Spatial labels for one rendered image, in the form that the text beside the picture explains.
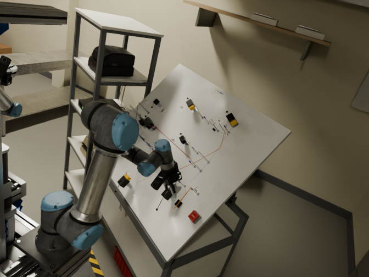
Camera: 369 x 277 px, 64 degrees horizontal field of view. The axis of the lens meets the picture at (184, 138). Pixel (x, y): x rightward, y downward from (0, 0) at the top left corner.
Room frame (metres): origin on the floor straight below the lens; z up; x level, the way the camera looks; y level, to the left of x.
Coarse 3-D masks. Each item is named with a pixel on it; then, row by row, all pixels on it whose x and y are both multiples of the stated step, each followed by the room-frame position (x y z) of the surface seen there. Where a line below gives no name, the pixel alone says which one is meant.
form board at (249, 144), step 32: (160, 96) 2.24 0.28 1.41; (192, 96) 2.11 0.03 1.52; (224, 96) 2.00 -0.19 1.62; (160, 128) 1.97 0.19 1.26; (192, 128) 1.87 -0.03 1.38; (224, 128) 1.78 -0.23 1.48; (256, 128) 1.69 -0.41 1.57; (128, 160) 1.82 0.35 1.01; (192, 160) 1.65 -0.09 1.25; (224, 160) 1.58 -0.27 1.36; (256, 160) 1.51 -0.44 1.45; (128, 192) 1.60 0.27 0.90; (160, 192) 1.53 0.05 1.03; (224, 192) 1.41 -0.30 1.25; (160, 224) 1.35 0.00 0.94; (192, 224) 1.30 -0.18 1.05
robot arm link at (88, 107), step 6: (90, 102) 0.94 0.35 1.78; (96, 102) 0.93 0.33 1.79; (102, 102) 0.94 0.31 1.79; (84, 108) 0.92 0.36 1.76; (90, 108) 0.90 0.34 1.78; (84, 114) 0.90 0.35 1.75; (84, 120) 0.89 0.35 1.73; (132, 150) 1.16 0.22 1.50; (138, 150) 1.18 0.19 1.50; (126, 156) 1.15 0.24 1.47; (132, 156) 1.16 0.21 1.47; (132, 162) 1.16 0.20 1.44
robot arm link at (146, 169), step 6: (138, 156) 1.15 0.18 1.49; (144, 156) 1.15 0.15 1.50; (150, 156) 1.16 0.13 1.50; (156, 156) 1.16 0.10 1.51; (138, 162) 1.14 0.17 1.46; (144, 162) 1.12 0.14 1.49; (150, 162) 1.13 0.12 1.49; (156, 162) 1.14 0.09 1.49; (162, 162) 1.17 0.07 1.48; (138, 168) 1.11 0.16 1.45; (144, 168) 1.10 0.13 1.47; (150, 168) 1.11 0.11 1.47; (156, 168) 1.14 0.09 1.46; (144, 174) 1.10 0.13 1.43; (150, 174) 1.11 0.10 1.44
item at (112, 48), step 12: (96, 48) 2.31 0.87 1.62; (108, 48) 2.31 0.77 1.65; (120, 48) 2.42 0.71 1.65; (96, 60) 2.22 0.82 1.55; (108, 60) 2.19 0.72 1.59; (120, 60) 2.26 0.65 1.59; (132, 60) 2.33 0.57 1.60; (108, 72) 2.19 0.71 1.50; (120, 72) 2.27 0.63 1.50; (132, 72) 2.34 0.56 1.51
